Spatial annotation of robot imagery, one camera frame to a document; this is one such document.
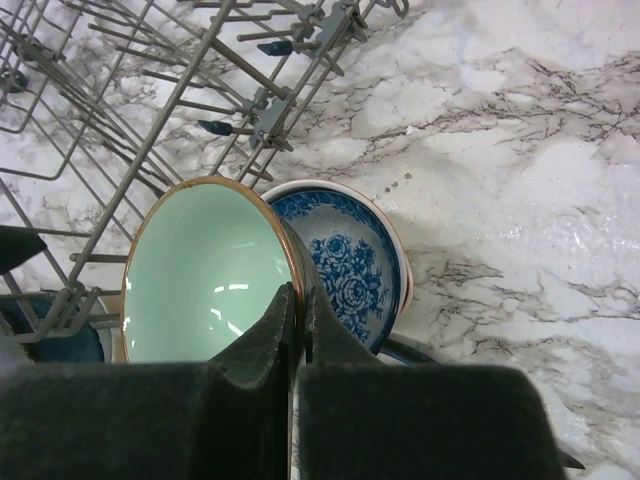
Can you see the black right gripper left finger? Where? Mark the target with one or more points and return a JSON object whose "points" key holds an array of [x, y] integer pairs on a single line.
{"points": [[225, 418]]}

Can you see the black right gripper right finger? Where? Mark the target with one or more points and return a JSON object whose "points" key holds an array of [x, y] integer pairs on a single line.
{"points": [[360, 418]]}

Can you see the blue floral orange bowl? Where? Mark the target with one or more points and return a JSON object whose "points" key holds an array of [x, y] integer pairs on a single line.
{"points": [[357, 252]]}

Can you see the mint green ceramic bowl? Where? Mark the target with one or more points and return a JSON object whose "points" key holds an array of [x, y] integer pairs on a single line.
{"points": [[203, 268]]}

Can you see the grey wire dish rack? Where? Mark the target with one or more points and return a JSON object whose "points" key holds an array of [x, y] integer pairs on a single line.
{"points": [[106, 105]]}

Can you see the white bowl with dark rim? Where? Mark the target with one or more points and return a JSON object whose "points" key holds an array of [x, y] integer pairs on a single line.
{"points": [[110, 337]]}

